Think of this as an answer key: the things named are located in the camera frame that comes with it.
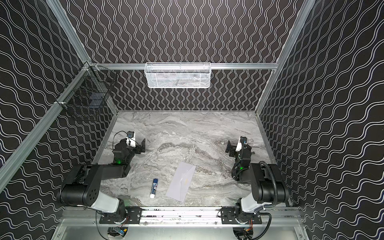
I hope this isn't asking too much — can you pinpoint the blue white glue stick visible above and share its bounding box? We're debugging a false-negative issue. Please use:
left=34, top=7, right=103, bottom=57
left=150, top=179, right=158, bottom=199

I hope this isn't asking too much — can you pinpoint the white envelope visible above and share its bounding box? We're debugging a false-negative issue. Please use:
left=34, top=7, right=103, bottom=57
left=166, top=162, right=196, bottom=202

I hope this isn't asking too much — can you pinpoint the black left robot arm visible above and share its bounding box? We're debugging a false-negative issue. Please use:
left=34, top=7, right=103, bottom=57
left=58, top=137, right=146, bottom=214

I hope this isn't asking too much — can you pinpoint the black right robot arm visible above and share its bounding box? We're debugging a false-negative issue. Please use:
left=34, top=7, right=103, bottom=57
left=225, top=137, right=289, bottom=216

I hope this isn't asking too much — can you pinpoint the aluminium back crossbar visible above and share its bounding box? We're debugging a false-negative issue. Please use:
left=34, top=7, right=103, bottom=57
left=90, top=63, right=278, bottom=71

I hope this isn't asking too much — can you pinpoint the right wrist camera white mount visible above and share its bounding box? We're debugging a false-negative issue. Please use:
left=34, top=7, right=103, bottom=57
left=236, top=137, right=248, bottom=152

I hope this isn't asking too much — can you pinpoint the black wire basket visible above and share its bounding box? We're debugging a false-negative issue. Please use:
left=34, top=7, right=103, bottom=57
left=59, top=66, right=118, bottom=122

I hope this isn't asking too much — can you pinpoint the white wire mesh basket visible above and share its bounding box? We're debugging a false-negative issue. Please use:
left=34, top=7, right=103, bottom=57
left=144, top=62, right=212, bottom=89

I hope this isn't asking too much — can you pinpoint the aluminium left side rail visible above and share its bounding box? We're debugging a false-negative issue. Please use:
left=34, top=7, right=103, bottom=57
left=1, top=64, right=90, bottom=191

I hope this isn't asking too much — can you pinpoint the aluminium corner post right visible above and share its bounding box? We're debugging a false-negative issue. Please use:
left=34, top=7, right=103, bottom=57
left=255, top=0, right=316, bottom=116

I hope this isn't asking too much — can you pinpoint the aluminium corner post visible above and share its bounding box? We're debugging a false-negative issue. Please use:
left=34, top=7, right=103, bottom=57
left=46, top=0, right=91, bottom=63
left=255, top=0, right=316, bottom=116

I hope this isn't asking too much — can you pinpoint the aluminium corner post left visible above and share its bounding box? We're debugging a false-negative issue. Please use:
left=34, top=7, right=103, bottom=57
left=46, top=0, right=91, bottom=63

